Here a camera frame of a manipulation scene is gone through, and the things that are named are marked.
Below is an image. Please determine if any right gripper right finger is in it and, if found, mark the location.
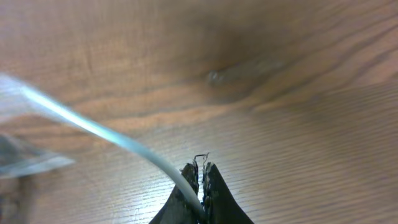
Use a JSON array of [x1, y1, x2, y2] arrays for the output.
[[203, 162, 254, 224]]

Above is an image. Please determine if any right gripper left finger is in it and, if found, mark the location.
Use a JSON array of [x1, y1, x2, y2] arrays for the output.
[[149, 162, 199, 224]]

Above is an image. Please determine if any white usb cable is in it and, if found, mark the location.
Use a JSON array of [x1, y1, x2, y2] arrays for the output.
[[0, 73, 206, 218]]

